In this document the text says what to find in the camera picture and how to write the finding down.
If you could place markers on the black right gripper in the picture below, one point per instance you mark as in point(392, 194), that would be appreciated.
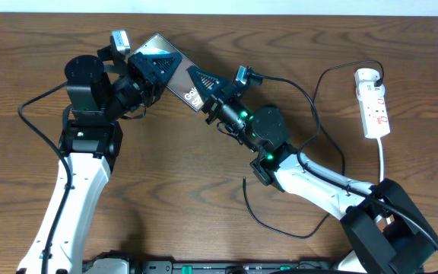
point(220, 95)

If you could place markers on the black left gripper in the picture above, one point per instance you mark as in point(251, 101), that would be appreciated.
point(143, 78)

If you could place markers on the Samsung Galaxy smartphone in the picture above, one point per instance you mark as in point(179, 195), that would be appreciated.
point(180, 82)

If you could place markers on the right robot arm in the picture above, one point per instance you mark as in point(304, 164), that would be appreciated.
point(387, 232)

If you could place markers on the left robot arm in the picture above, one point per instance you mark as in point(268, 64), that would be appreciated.
point(103, 89)

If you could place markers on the white power strip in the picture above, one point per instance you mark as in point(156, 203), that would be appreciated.
point(372, 103)

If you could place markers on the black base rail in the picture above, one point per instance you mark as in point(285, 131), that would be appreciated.
point(120, 266)

